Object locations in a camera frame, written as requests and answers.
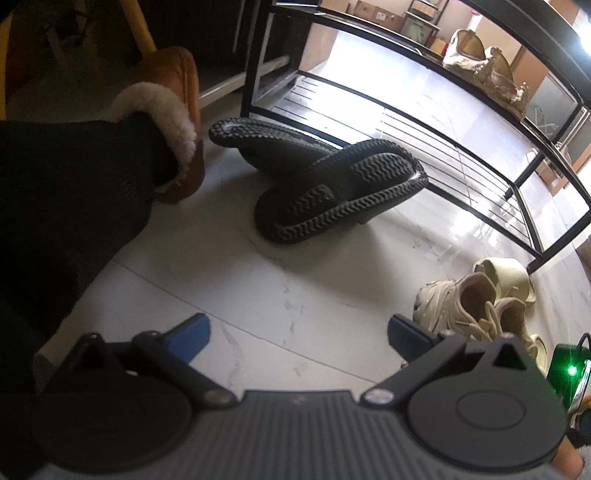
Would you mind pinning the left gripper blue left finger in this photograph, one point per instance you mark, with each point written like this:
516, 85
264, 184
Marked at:
168, 355

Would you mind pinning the cream slide sandal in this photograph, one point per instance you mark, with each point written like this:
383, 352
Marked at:
509, 277

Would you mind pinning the brown fur-lined boot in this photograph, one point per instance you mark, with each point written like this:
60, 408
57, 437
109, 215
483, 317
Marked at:
168, 92

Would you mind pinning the black metal shoe rack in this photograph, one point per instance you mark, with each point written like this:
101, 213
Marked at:
343, 79

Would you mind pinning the black slipper, lower one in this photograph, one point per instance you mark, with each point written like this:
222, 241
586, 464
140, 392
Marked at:
355, 183

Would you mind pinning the green lit device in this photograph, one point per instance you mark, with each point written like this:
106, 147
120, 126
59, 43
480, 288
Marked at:
569, 372

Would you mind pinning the beige sneaker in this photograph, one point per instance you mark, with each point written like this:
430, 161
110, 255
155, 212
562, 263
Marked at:
465, 306
508, 316

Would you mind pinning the black slipper, one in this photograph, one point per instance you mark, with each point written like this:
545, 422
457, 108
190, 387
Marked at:
355, 183
274, 150

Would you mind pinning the black slipper, upper one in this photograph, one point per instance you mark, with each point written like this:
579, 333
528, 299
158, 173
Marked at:
274, 150

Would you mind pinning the beige bag on rack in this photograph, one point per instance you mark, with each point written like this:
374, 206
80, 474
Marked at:
488, 70

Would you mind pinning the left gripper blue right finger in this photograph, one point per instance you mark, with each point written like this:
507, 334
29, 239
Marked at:
427, 355

